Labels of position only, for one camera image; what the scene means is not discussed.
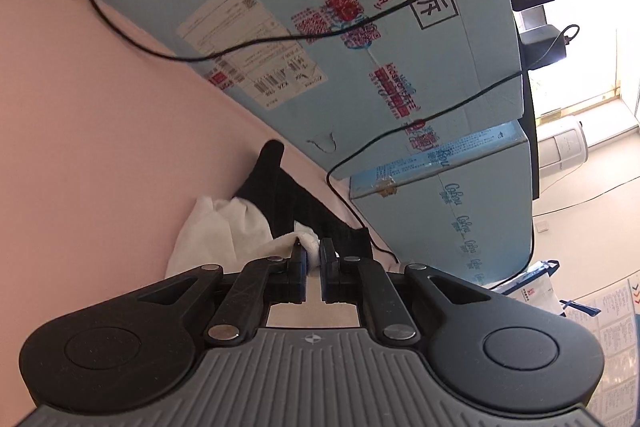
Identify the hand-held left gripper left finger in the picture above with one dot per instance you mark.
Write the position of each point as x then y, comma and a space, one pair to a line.
300, 272

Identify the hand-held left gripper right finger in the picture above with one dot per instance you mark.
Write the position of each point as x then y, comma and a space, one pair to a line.
327, 272

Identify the black garment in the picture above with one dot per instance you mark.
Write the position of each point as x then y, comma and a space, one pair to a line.
285, 197

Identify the white garment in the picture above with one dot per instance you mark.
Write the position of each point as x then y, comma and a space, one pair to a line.
220, 232

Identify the white blue printed bag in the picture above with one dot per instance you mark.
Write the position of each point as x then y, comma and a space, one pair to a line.
530, 284

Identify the white air conditioner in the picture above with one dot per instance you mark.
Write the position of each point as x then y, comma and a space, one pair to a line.
562, 147

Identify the printed wall poster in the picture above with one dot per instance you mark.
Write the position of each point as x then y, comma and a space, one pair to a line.
615, 347

